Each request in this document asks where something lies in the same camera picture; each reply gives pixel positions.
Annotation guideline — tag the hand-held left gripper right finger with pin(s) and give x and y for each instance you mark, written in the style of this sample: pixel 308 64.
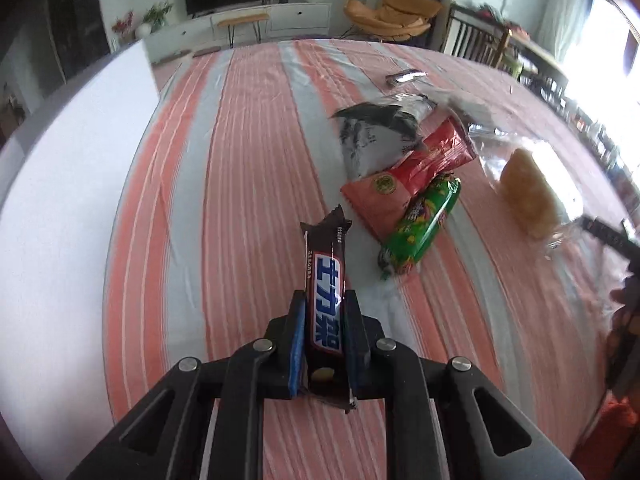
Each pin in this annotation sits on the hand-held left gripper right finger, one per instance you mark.
pixel 354 350

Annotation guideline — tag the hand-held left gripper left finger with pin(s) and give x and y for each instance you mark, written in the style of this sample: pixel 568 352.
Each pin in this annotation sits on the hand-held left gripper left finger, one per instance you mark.
pixel 298 350

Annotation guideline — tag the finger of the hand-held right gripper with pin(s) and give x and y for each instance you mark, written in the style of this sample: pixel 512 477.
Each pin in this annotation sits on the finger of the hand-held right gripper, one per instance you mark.
pixel 607 235

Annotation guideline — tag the dark brown chocolate bar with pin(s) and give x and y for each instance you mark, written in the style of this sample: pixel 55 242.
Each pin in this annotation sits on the dark brown chocolate bar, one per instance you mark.
pixel 325 285

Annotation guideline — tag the bread loaf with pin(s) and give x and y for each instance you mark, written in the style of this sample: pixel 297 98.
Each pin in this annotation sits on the bread loaf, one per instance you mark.
pixel 530 195

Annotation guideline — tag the green candy packet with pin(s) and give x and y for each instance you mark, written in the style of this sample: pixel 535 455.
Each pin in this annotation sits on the green candy packet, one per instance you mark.
pixel 420 230

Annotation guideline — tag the pink snack packet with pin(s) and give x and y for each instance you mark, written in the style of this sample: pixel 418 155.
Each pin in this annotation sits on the pink snack packet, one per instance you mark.
pixel 370 200

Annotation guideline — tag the red snack packet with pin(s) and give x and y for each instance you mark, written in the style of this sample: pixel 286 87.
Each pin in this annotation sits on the red snack packet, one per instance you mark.
pixel 435 160

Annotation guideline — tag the black and white snack packet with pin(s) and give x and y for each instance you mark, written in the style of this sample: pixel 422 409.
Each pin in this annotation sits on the black and white snack packet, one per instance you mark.
pixel 370 135

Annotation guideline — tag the shiny silver snack wrapper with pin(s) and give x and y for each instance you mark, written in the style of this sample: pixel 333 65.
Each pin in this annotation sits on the shiny silver snack wrapper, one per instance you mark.
pixel 406 78

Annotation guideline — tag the orange red cloth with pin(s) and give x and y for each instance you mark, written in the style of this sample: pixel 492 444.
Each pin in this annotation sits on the orange red cloth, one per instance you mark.
pixel 617 440

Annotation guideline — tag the striped pink grey tablecloth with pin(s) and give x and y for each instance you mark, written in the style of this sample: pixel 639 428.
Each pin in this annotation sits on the striped pink grey tablecloth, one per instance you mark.
pixel 250 185

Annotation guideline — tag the cluttered side table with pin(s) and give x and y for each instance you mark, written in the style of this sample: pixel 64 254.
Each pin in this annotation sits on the cluttered side table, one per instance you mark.
pixel 537 57

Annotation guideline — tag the wooden slatted chair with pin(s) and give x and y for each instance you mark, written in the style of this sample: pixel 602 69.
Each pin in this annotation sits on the wooden slatted chair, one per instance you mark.
pixel 475 37

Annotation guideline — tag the white box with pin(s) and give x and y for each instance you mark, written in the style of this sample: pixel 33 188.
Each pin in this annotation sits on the white box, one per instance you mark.
pixel 65 200

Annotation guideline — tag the orange lounge chair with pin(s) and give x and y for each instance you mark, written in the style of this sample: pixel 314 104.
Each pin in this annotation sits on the orange lounge chair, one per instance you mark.
pixel 390 12

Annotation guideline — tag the white television cabinet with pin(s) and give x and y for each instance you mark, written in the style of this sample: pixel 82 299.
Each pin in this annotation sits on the white television cabinet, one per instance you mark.
pixel 300 17

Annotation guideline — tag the wooden stool with metal legs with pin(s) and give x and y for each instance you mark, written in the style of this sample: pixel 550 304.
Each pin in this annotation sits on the wooden stool with metal legs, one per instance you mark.
pixel 242 19

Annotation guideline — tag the white round vase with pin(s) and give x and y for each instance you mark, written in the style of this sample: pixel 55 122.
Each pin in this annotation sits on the white round vase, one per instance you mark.
pixel 143 30

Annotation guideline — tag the leafy green plant in vase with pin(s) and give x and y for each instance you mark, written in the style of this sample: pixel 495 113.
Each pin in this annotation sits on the leafy green plant in vase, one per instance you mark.
pixel 157 15

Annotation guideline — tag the red flower plant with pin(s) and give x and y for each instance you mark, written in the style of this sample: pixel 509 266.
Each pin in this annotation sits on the red flower plant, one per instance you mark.
pixel 124 25

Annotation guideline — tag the dark display cabinet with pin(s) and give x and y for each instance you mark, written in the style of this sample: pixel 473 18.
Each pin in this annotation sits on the dark display cabinet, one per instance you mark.
pixel 80 25

